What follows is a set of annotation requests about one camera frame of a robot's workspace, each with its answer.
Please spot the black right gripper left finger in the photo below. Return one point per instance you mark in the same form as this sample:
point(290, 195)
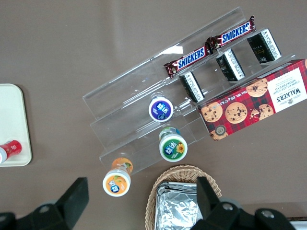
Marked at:
point(48, 215)

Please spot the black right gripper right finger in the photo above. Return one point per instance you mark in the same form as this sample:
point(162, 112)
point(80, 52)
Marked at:
point(227, 215)

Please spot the light wicker basket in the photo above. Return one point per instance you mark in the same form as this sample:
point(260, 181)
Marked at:
point(182, 173)

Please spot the beige plastic tray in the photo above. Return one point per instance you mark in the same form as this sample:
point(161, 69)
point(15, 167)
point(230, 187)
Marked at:
point(12, 115)

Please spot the stack of foil containers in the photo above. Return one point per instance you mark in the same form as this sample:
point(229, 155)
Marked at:
point(175, 206)

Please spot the orange-cap drink bottle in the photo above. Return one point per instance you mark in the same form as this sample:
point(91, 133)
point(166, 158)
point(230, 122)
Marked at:
point(116, 184)

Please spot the white rectangular snack bin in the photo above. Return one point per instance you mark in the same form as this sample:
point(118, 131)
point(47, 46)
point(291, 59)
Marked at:
point(302, 226)

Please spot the red-cap drink bottle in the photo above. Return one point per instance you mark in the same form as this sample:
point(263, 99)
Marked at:
point(12, 148)

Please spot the green-cap drink bottle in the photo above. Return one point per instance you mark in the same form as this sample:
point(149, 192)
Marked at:
point(173, 148)

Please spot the red tartan cookie box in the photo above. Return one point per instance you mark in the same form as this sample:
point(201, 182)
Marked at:
point(251, 100)

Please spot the blue-cap drink bottle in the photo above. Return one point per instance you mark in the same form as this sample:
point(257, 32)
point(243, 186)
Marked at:
point(160, 109)

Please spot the small black box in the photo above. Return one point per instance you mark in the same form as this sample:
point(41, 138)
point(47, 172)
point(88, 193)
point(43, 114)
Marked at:
point(263, 46)
point(231, 64)
point(192, 87)

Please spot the clear acrylic stepped stand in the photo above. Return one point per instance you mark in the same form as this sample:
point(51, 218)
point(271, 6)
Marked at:
point(124, 95)

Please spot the Snickers bar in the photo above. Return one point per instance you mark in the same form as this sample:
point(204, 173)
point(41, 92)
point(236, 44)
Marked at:
point(190, 60)
point(233, 33)

